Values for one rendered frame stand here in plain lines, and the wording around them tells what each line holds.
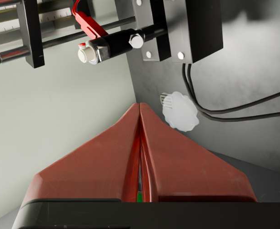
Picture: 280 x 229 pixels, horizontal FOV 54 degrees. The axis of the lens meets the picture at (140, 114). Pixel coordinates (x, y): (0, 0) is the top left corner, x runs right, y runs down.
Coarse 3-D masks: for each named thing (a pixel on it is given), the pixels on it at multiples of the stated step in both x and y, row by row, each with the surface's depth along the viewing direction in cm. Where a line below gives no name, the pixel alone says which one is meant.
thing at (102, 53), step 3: (102, 48) 30; (105, 48) 30; (99, 51) 30; (102, 51) 30; (105, 51) 30; (99, 54) 30; (102, 54) 30; (105, 54) 30; (99, 57) 30; (102, 57) 30; (105, 57) 30; (108, 57) 31; (102, 60) 30
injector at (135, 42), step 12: (156, 24) 38; (108, 36) 33; (120, 36) 34; (132, 36) 34; (144, 36) 36; (156, 36) 38; (96, 48) 31; (108, 48) 32; (120, 48) 34; (132, 48) 35; (96, 60) 32
